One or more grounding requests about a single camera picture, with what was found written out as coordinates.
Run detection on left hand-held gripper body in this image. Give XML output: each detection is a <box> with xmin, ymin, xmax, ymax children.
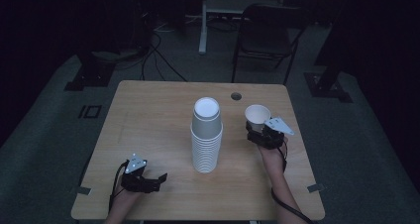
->
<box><xmin>120</xmin><ymin>153</ymin><xmax>157</xmax><ymax>194</ymax></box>

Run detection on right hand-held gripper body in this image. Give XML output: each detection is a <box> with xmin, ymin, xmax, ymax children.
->
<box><xmin>247</xmin><ymin>116</ymin><xmax>295</xmax><ymax>151</ymax></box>

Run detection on white paper cup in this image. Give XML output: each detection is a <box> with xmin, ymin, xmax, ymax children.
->
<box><xmin>244</xmin><ymin>104</ymin><xmax>272</xmax><ymax>133</ymax></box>

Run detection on stack of white paper cups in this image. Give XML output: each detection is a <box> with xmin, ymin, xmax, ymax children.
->
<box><xmin>190</xmin><ymin>96</ymin><xmax>224</xmax><ymax>174</ymax></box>

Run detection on person's left hand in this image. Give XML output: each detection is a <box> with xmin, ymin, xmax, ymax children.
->
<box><xmin>112</xmin><ymin>175</ymin><xmax>144</xmax><ymax>209</ymax></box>

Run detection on person's right hand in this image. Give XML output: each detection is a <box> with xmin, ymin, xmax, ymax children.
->
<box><xmin>257</xmin><ymin>136</ymin><xmax>288</xmax><ymax>176</ymax></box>

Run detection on black stand with flat base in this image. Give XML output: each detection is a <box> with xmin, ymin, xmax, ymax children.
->
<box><xmin>303</xmin><ymin>0</ymin><xmax>354</xmax><ymax>104</ymax></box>
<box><xmin>63</xmin><ymin>50</ymin><xmax>117</xmax><ymax>92</ymax></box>

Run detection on black folding chair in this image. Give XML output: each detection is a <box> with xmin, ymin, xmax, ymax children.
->
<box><xmin>231</xmin><ymin>3</ymin><xmax>310</xmax><ymax>85</ymax></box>

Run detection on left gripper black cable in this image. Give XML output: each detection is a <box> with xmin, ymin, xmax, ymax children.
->
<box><xmin>108</xmin><ymin>160</ymin><xmax>131</xmax><ymax>213</ymax></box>

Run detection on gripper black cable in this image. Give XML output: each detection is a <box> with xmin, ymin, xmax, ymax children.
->
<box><xmin>269</xmin><ymin>140</ymin><xmax>315</xmax><ymax>224</ymax></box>
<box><xmin>108</xmin><ymin>160</ymin><xmax>131</xmax><ymax>213</ymax></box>

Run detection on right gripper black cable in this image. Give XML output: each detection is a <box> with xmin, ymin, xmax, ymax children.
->
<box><xmin>269</xmin><ymin>140</ymin><xmax>315</xmax><ymax>224</ymax></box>

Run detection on white metal desk frame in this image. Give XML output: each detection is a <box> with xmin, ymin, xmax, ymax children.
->
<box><xmin>198</xmin><ymin>0</ymin><xmax>289</xmax><ymax>56</ymax></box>

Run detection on black floor cables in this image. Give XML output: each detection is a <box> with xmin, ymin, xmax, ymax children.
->
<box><xmin>140</xmin><ymin>31</ymin><xmax>189</xmax><ymax>83</ymax></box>

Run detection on grey round base plate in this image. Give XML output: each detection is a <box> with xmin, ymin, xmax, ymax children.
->
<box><xmin>91</xmin><ymin>49</ymin><xmax>144</xmax><ymax>62</ymax></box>

